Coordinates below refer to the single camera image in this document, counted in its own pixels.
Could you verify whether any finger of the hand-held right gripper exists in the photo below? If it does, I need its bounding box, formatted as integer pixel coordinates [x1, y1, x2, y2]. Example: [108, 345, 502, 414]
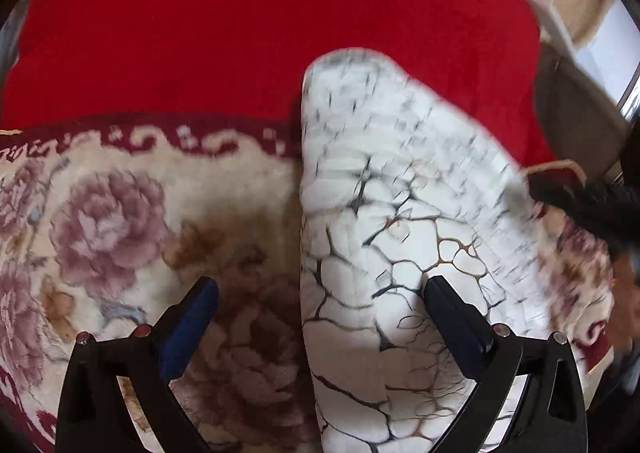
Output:
[527, 178, 640, 259]

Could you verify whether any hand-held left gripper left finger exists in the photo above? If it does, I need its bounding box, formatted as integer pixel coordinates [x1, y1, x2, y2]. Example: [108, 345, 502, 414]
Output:
[55, 277, 221, 453]

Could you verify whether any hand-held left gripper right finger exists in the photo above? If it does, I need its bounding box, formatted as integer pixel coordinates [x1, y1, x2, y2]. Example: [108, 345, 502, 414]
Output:
[424, 275, 588, 453]

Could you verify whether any grey cushion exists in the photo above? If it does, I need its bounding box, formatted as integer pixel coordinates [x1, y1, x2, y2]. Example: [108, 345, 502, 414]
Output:
[532, 40, 633, 184]

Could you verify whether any floral plush blanket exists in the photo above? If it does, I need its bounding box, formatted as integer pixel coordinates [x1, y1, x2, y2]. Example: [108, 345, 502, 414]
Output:
[0, 116, 616, 453]

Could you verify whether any white crackle-print garment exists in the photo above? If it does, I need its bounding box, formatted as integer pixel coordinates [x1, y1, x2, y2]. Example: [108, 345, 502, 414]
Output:
[299, 48, 551, 453]

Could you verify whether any red blanket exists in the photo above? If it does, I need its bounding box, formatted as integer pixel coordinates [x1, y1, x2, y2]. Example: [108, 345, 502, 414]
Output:
[0, 0, 571, 169]

